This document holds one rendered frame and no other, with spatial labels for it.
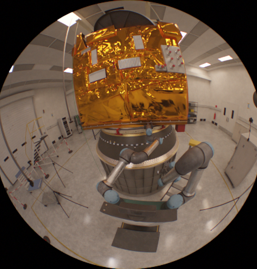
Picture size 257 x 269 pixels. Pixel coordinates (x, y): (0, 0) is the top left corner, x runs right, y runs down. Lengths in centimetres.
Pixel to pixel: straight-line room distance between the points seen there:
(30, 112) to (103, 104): 715
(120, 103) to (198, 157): 113
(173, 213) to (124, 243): 105
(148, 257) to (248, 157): 327
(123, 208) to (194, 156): 35
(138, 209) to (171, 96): 123
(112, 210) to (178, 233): 204
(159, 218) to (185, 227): 201
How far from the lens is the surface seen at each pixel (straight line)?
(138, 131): 124
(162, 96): 121
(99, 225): 237
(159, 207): 90
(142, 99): 120
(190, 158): 41
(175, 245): 237
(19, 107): 788
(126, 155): 76
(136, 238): 135
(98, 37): 181
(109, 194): 73
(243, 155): 330
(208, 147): 50
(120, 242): 139
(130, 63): 135
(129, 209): 32
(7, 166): 780
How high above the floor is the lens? 218
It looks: 24 degrees down
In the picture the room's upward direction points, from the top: 8 degrees counter-clockwise
